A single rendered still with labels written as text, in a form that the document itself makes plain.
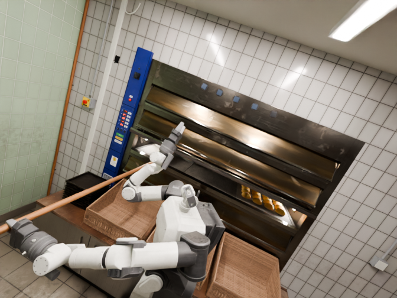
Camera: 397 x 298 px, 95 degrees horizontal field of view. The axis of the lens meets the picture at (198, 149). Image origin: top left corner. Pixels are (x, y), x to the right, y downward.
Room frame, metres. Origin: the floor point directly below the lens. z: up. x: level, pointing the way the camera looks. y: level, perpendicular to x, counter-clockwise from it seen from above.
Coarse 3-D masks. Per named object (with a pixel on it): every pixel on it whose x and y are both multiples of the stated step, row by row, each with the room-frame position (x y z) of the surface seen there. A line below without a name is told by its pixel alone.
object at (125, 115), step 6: (120, 114) 1.82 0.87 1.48; (126, 114) 1.81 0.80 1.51; (120, 120) 1.82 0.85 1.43; (126, 120) 1.81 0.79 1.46; (120, 126) 1.81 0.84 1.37; (126, 126) 1.80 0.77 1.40; (120, 132) 1.81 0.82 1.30; (114, 138) 1.82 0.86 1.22; (120, 138) 1.81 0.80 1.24; (120, 144) 1.80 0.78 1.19
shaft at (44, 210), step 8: (136, 168) 1.41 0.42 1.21; (120, 176) 1.20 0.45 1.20; (104, 184) 1.04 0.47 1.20; (80, 192) 0.88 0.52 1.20; (88, 192) 0.92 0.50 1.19; (64, 200) 0.79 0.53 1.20; (72, 200) 0.82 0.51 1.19; (48, 208) 0.71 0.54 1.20; (56, 208) 0.74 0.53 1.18; (24, 216) 0.62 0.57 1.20; (32, 216) 0.64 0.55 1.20; (0, 232) 0.53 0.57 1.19
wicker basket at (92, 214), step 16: (112, 192) 1.63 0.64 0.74; (96, 208) 1.45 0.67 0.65; (112, 208) 1.60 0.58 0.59; (128, 208) 1.68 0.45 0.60; (144, 208) 1.68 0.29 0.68; (96, 224) 1.30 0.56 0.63; (112, 224) 1.28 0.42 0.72; (128, 224) 1.48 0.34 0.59; (144, 224) 1.57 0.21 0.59; (144, 240) 1.36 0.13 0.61
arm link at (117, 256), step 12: (84, 252) 0.52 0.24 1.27; (96, 252) 0.51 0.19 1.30; (108, 252) 0.52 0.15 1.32; (120, 252) 0.52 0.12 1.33; (84, 264) 0.49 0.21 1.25; (96, 264) 0.49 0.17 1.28; (108, 264) 0.49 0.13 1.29; (120, 264) 0.50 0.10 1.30; (108, 276) 0.48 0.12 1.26; (120, 276) 0.49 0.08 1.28
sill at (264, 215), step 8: (136, 152) 1.81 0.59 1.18; (168, 168) 1.74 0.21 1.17; (184, 176) 1.72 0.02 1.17; (200, 184) 1.69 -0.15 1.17; (208, 184) 1.73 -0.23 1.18; (216, 192) 1.66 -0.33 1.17; (232, 200) 1.63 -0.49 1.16; (240, 200) 1.67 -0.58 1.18; (248, 208) 1.61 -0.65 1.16; (256, 208) 1.65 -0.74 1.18; (264, 216) 1.58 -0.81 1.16; (272, 216) 1.61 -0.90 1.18; (280, 224) 1.56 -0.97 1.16; (288, 224) 1.59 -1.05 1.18; (296, 232) 1.53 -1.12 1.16
